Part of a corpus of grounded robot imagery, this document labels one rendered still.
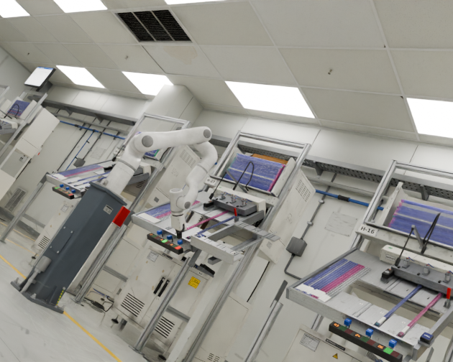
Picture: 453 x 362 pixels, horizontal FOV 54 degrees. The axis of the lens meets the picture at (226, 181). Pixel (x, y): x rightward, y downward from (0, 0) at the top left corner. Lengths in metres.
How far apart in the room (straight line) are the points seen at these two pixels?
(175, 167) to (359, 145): 2.11
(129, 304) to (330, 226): 2.33
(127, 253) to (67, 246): 1.94
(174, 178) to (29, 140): 3.25
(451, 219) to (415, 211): 0.20
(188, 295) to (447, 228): 1.69
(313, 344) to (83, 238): 1.40
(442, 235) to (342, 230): 2.05
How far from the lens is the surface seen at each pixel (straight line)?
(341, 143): 5.41
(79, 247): 2.64
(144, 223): 3.31
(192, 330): 2.83
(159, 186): 4.50
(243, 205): 3.31
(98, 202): 2.62
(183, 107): 6.78
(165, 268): 3.41
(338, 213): 4.90
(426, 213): 2.94
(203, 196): 3.69
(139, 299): 3.46
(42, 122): 7.36
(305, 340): 2.69
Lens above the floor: 0.41
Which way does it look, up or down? 15 degrees up
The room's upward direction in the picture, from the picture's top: 31 degrees clockwise
